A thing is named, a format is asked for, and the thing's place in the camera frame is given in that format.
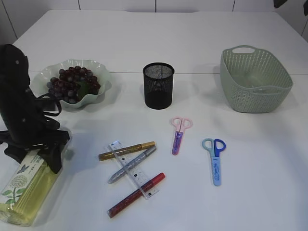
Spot yellow tea bottle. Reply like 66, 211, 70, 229
0, 149, 61, 226

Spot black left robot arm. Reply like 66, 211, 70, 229
0, 44, 70, 174

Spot red glitter pen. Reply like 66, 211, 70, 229
107, 173, 165, 218

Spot purple artificial grape bunch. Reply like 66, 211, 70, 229
46, 65, 101, 104

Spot green wavy glass plate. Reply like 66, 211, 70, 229
30, 59, 111, 108

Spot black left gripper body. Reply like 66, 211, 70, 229
2, 91, 70, 152

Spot clear plastic sheet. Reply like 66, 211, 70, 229
251, 86, 275, 94

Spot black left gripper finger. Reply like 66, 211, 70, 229
4, 150, 27, 164
39, 144, 64, 174

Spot clear plastic ruler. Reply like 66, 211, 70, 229
108, 141, 158, 199

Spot pink purple scissors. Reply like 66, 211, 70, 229
171, 116, 193, 155

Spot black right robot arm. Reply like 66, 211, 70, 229
273, 0, 308, 16

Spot black mesh pen holder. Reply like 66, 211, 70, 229
143, 62, 175, 110

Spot blue scissors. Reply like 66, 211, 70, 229
202, 138, 226, 186

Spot silver glitter pen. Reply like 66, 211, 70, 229
108, 146, 156, 184

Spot green plastic woven basket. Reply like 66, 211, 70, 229
220, 45, 293, 114

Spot gold glitter pen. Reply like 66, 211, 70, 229
98, 141, 155, 161

